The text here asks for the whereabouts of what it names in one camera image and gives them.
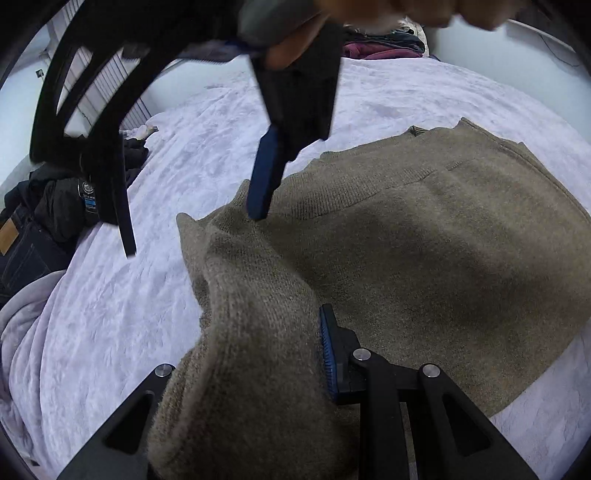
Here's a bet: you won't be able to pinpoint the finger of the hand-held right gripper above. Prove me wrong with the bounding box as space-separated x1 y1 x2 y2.
28 0 241 259
246 21 343 221

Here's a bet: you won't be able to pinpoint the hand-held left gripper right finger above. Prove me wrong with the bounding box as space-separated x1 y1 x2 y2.
320 304 539 480

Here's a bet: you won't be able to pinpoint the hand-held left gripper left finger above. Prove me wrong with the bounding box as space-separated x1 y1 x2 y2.
55 364 176 480

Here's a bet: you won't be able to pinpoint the olive brown knit sweater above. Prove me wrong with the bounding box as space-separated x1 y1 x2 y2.
147 117 591 480

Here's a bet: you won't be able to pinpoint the person's right hand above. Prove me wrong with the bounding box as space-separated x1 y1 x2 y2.
264 0 509 71

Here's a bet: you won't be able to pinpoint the black jacket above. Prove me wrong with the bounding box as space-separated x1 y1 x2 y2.
4 136 151 241

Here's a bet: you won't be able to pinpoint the small beige cloth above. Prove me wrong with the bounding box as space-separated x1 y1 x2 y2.
121 124 160 140

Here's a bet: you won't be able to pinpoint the lavender fuzzy blanket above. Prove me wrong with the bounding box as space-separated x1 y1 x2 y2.
0 55 591 480

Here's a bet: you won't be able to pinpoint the white slatted blind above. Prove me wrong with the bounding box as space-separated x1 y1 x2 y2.
46 46 154 134

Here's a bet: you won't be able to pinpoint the dark blue jeans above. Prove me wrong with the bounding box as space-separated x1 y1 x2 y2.
0 203 75 308

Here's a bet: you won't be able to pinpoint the light lavender cloth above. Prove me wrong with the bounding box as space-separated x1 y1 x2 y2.
0 270 65 462

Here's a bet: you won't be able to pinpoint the maroon garment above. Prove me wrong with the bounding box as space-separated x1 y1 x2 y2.
342 41 423 61

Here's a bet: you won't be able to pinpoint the dark blue garment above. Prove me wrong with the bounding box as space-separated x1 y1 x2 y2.
369 27 426 52

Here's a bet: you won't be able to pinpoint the thin black cable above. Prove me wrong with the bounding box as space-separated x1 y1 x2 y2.
540 32 585 68

